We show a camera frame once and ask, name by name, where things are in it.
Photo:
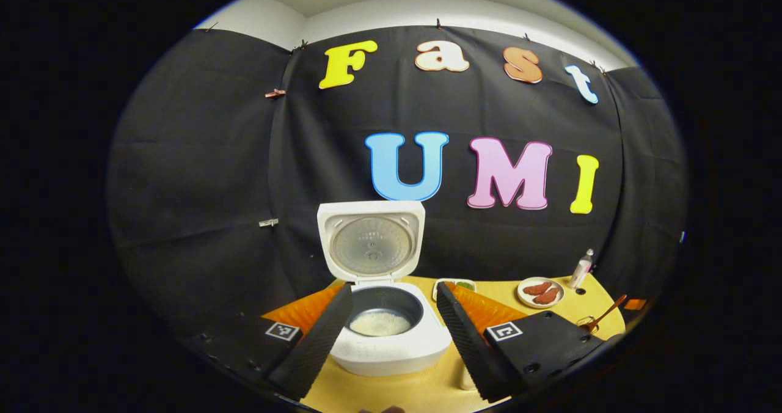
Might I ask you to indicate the black backdrop cloth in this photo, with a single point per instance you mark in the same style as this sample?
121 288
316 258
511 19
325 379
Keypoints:
214 156

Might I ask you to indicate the white divided bean dish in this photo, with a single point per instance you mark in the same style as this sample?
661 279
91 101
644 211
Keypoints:
465 285

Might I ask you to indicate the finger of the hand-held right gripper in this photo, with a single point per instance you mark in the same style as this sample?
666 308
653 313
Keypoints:
635 304

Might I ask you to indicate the white clip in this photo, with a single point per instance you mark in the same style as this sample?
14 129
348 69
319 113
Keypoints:
268 222

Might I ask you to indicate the wooden clothespin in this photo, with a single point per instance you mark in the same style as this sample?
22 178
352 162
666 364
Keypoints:
275 93

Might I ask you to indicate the small pink label bottle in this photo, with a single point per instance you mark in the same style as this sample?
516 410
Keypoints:
580 272

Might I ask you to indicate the white rice cooker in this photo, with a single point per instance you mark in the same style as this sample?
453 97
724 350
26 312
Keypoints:
391 355

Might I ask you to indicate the white round plate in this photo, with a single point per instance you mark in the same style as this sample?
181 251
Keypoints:
525 301

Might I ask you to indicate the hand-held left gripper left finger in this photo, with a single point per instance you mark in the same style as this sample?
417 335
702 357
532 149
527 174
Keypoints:
324 333

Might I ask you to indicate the clear plastic container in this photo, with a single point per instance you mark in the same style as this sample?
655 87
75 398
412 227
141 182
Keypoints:
467 379

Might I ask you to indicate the brown wooden spoon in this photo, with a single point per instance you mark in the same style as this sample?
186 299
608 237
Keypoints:
611 309

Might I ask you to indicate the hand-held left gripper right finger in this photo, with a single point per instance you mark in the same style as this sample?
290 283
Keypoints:
464 339

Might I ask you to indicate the red meat piece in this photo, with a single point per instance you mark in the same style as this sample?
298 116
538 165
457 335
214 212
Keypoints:
537 288
547 297

